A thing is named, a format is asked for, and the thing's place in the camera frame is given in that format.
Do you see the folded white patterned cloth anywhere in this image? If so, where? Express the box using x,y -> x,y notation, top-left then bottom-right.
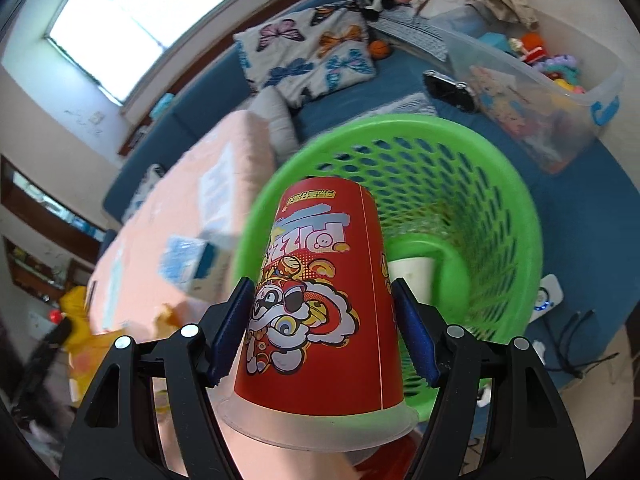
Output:
375,92 -> 436,118

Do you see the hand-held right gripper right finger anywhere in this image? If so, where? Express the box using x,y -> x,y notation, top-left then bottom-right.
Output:
391,277 -> 586,480

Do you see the butterfly print pillow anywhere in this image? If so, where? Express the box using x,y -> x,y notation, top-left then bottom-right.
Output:
234,0 -> 377,108

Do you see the white paper cup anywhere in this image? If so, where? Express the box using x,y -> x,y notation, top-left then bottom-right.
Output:
387,257 -> 436,306

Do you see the grey pillow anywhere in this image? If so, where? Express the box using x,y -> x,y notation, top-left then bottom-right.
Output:
248,86 -> 301,161

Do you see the peach blanket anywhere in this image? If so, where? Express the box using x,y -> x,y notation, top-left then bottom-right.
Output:
85,110 -> 351,480

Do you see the white device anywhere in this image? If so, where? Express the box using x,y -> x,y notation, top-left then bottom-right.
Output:
527,274 -> 563,323

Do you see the green plastic basket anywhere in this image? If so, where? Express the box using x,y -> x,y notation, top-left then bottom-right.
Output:
231,114 -> 543,423

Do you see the yellow plastic toy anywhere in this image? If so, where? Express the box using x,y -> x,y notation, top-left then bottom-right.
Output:
59,285 -> 126,396

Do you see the black cable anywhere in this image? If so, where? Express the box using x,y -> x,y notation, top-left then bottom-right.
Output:
545,310 -> 621,378

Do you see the black handheld game console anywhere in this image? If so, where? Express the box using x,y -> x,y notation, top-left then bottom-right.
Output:
422,70 -> 476,113

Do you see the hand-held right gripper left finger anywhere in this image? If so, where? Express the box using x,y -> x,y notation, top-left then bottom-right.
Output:
59,276 -> 257,480

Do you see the red printed paper cup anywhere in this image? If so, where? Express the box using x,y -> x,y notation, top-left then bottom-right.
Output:
217,176 -> 420,448

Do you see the dark grey cloth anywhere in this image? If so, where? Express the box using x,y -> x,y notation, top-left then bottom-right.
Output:
10,320 -> 71,436

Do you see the window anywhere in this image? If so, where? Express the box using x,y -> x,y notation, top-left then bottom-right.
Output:
44,0 -> 233,106

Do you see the clear plastic storage box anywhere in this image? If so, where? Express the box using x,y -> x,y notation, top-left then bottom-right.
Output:
445,10 -> 626,176

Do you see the blue and white box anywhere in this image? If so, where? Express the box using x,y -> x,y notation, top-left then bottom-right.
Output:
159,234 -> 221,291

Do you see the white patterned pouch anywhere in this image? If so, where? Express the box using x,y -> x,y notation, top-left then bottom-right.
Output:
130,162 -> 166,211

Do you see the pile of colourful toys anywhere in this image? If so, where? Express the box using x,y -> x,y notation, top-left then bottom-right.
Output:
475,30 -> 588,171

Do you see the yellow scrap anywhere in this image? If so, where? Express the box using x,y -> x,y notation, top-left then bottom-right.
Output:
155,305 -> 182,332

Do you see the wooden shelf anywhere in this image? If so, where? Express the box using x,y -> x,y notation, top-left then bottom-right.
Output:
0,155 -> 106,301

